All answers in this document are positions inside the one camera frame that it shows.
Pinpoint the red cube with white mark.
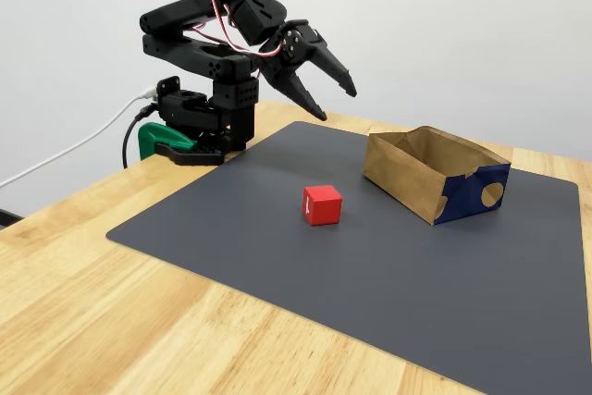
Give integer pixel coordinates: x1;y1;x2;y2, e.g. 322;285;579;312
302;184;344;227

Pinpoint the brown paper box, blue end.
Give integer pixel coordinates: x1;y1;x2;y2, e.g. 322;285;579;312
362;125;512;227

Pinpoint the green table clamp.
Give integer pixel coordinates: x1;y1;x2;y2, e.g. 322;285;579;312
137;121;199;160

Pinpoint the dark gray rectangular mat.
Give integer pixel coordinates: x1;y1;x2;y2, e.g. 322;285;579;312
105;120;582;395

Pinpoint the black furniture edge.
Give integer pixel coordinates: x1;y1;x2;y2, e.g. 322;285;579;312
0;207;24;231

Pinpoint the red white servo cable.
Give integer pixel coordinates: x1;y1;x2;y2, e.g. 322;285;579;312
182;22;232;52
210;0;284;59

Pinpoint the black controller board mount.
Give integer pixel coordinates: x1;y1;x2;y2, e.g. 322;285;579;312
155;75;182;103

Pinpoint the black cable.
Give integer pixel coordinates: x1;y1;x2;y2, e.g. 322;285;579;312
121;105;161;169

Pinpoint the white power cable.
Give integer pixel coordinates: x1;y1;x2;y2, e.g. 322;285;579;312
0;86;159;191

